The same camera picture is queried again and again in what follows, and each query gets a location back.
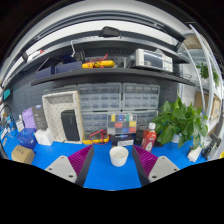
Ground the white power adapter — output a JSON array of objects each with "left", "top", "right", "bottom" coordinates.
[{"left": 187, "top": 146, "right": 203, "bottom": 163}]

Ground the grey small-parts drawer cabinet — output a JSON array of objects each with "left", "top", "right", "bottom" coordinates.
[
  {"left": 135, "top": 110, "right": 159, "bottom": 129},
  {"left": 77, "top": 82, "right": 123, "bottom": 112},
  {"left": 81, "top": 111, "right": 109, "bottom": 134},
  {"left": 122, "top": 83, "right": 161, "bottom": 112}
]

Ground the dark blue open box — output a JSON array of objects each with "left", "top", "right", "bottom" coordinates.
[{"left": 35, "top": 57, "right": 84, "bottom": 80}]

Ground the dark grey flat box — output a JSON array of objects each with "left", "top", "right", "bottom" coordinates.
[{"left": 31, "top": 104, "right": 49, "bottom": 131}]

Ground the white cup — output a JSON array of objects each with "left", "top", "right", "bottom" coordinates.
[{"left": 109, "top": 145, "right": 130, "bottom": 168}]

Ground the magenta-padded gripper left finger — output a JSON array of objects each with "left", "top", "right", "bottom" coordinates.
[{"left": 44, "top": 143, "right": 95, "bottom": 187}]

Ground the black workbench shelf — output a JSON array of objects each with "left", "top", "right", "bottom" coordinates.
[{"left": 30, "top": 68, "right": 196, "bottom": 88}]

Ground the white shelf unit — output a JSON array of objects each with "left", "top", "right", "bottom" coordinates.
[{"left": 179, "top": 24, "right": 223, "bottom": 148}]

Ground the black box with white label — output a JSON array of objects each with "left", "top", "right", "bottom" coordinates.
[{"left": 110, "top": 133, "right": 135, "bottom": 148}]

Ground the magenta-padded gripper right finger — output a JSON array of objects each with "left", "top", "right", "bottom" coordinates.
[{"left": 131, "top": 144, "right": 181, "bottom": 187}]

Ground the black desk tool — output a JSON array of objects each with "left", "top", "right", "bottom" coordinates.
[{"left": 200, "top": 133, "right": 222, "bottom": 161}]

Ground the blue cardboard box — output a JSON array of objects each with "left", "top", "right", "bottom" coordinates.
[{"left": 17, "top": 128, "right": 38, "bottom": 150}]

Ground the purple plastic bag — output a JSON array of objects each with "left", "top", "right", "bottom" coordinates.
[{"left": 21, "top": 107, "right": 37, "bottom": 131}]

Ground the red drink bottle white cap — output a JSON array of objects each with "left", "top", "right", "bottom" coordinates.
[{"left": 141, "top": 122, "right": 158, "bottom": 153}]

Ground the yellow multimeter with red leads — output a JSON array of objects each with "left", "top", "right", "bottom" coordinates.
[
  {"left": 82, "top": 129, "right": 110, "bottom": 146},
  {"left": 81, "top": 54, "right": 116, "bottom": 70}
]

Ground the small white card box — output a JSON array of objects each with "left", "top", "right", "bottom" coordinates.
[{"left": 14, "top": 114, "right": 25, "bottom": 133}]

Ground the plain black box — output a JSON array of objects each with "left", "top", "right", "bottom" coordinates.
[{"left": 134, "top": 129, "right": 146, "bottom": 146}]

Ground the green potted plant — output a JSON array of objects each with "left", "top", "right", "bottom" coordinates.
[{"left": 151, "top": 96, "right": 209, "bottom": 149}]

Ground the brown cardboard box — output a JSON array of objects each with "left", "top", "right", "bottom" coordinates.
[{"left": 10, "top": 144, "right": 36, "bottom": 165}]

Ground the clear organizer with coloured parts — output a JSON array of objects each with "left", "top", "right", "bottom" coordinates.
[{"left": 106, "top": 113, "right": 138, "bottom": 135}]

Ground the teal wall bin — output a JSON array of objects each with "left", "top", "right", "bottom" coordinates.
[{"left": 2, "top": 88, "right": 12, "bottom": 101}]

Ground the black rectangular case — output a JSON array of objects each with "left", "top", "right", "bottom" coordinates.
[{"left": 60, "top": 109, "right": 81, "bottom": 142}]

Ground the white cardboard box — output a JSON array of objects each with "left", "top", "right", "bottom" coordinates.
[{"left": 34, "top": 128, "right": 55, "bottom": 147}]

